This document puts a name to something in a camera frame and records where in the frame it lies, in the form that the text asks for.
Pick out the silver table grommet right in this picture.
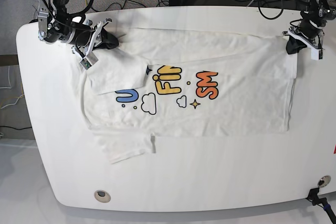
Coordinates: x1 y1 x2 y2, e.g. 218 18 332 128
317 175 331 188

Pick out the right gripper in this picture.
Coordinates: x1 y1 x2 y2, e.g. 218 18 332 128
59 18 119 56

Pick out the black clamp with cable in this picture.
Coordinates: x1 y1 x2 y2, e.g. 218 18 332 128
306 188 335 223

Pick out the white cable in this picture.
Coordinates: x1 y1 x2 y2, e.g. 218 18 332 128
0 63 24 109

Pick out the silver table grommet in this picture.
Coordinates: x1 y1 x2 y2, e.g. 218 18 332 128
317 175 331 188
94 190 111 203

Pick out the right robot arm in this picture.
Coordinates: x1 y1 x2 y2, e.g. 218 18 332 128
37 0 119 58

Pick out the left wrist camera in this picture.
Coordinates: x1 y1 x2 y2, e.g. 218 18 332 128
311 48 323 60

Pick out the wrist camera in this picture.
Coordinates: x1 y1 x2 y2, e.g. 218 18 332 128
80 52 98 70
311 48 323 60

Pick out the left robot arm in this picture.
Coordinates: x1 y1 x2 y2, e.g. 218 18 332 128
257 0 335 60

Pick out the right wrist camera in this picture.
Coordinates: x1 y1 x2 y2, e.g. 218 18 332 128
80 52 98 70

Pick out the white printed T-shirt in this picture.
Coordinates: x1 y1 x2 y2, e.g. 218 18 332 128
69 28 298 164

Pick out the silver table grommet left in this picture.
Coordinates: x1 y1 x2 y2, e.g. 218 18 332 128
94 190 111 203

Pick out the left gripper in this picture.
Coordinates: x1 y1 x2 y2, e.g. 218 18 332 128
283 18 326 55

